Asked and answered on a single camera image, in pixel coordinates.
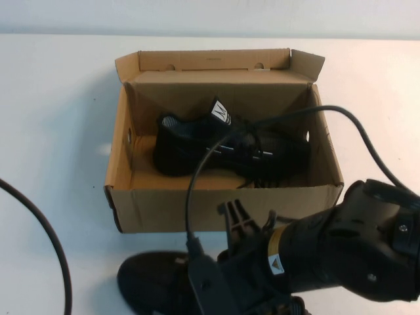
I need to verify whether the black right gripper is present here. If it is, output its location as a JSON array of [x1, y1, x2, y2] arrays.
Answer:
[[216, 199, 280, 315]]

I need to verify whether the black mesh sneaker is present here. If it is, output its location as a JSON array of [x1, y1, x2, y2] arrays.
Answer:
[[116, 249, 309, 315], [153, 94, 312, 190]]

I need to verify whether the black camera cable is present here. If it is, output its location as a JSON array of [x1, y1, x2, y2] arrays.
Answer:
[[0, 178, 73, 315], [184, 104, 400, 262]]

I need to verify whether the black right camera cable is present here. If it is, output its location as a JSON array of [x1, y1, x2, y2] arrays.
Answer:
[[184, 104, 400, 262]]

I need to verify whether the brown cardboard shoe box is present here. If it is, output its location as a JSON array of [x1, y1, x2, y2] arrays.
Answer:
[[104, 48, 345, 234]]

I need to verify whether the black left camera cable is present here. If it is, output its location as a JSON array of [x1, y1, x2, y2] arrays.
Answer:
[[0, 178, 73, 315]]

